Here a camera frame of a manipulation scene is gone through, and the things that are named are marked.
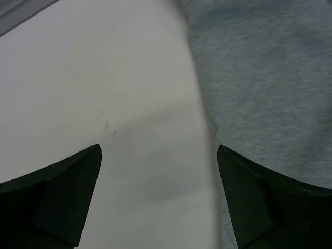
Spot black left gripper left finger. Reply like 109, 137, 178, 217
1, 144, 102, 249

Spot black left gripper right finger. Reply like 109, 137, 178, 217
217, 146, 331, 248

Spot grey zip jacket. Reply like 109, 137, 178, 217
178, 0, 332, 249

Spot aluminium table edge rail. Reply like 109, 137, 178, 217
0, 0, 58, 36

